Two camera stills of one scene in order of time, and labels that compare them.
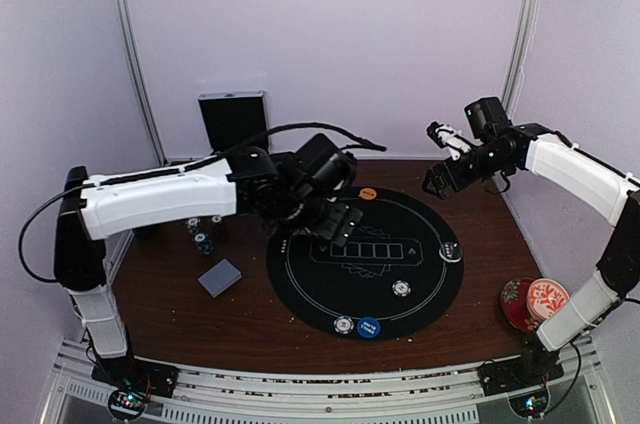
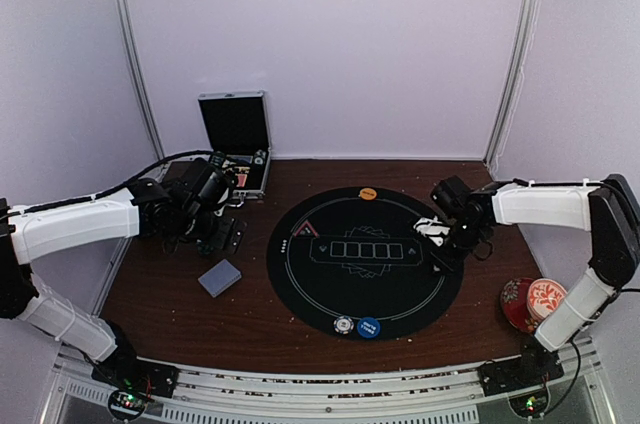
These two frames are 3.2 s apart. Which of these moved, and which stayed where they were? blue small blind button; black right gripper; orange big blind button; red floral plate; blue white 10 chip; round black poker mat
Moved: blue white 10 chip; black right gripper
Stayed: orange big blind button; blue small blind button; round black poker mat; red floral plate
